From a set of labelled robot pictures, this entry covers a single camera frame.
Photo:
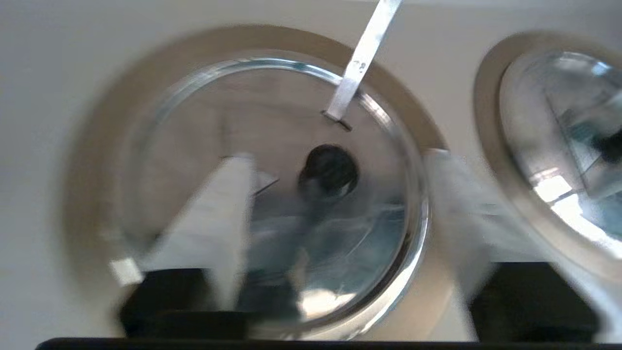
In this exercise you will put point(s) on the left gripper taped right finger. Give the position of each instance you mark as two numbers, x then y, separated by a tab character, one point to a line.
461	209

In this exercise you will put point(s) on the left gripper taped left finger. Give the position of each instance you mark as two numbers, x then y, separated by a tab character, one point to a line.
218	218

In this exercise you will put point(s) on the steel pot lid black knob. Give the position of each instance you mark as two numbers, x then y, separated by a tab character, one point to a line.
272	126
573	121

